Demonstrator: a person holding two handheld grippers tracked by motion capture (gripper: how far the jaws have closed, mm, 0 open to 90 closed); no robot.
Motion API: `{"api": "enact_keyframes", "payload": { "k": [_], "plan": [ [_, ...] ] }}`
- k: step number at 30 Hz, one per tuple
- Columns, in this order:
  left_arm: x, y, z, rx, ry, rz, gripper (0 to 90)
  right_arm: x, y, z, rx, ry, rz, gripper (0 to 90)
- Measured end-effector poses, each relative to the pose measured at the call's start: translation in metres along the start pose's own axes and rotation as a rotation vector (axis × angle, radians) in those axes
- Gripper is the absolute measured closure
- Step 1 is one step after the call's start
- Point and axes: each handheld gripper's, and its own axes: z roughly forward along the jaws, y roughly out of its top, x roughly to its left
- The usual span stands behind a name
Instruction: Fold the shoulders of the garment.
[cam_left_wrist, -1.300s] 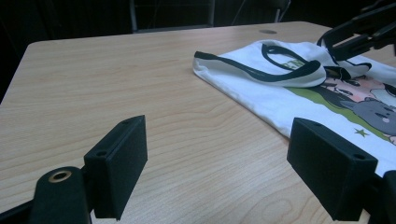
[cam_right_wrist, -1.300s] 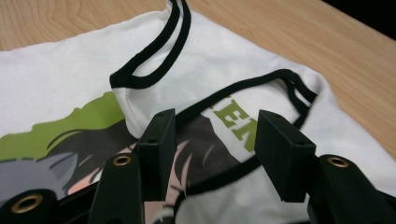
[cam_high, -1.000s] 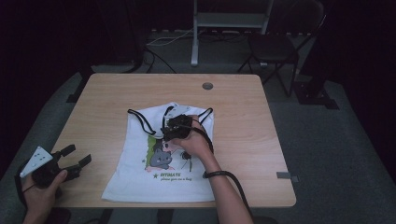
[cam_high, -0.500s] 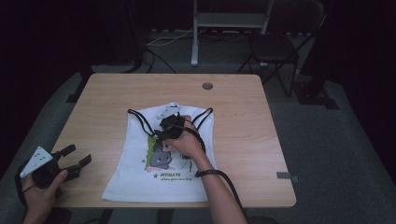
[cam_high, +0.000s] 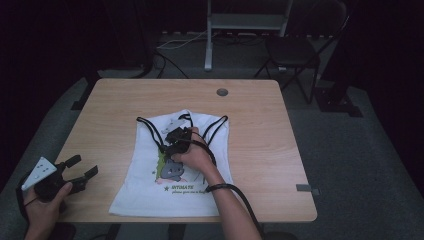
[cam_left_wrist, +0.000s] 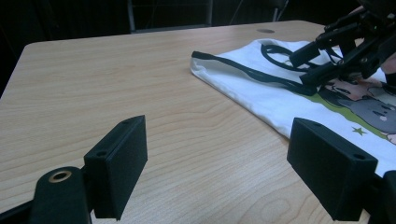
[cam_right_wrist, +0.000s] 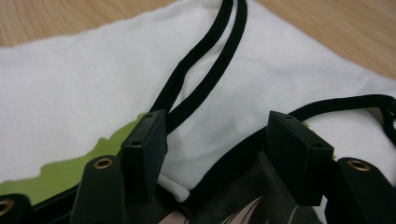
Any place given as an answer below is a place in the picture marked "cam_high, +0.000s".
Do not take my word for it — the white printed tank top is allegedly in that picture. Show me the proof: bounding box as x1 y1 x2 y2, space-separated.
108 109 234 218

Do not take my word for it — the black folding chair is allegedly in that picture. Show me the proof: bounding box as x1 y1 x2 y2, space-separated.
254 0 351 105

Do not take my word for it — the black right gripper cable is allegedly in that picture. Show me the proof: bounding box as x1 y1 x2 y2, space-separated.
186 131 268 240

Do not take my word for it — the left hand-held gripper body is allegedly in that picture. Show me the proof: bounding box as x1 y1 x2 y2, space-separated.
20 156 76 203

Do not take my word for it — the grey metal stand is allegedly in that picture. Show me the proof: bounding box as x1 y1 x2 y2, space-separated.
204 0 294 72

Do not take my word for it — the grey tape marker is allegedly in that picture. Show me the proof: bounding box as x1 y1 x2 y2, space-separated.
295 183 321 197

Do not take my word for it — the white floor cable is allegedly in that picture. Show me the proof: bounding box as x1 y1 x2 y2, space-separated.
156 30 221 51

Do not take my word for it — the black stand with base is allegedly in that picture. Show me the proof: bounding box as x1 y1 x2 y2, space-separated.
314 33 364 118

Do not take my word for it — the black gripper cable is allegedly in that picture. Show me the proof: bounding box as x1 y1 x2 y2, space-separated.
15 178 39 223
186 131 268 240

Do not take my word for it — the person's right hand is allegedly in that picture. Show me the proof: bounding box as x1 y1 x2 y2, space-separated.
171 126 218 177

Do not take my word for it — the person's left hand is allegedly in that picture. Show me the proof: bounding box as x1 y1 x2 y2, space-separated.
23 181 74 234

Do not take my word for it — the black floor cable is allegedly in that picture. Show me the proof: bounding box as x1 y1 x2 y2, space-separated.
153 49 190 80

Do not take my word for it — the black floor foot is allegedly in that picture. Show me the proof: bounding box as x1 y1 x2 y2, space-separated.
70 78 98 111

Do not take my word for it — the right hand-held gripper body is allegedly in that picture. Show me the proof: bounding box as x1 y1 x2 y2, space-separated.
161 117 194 149

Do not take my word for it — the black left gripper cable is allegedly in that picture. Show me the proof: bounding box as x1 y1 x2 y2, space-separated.
15 178 39 223

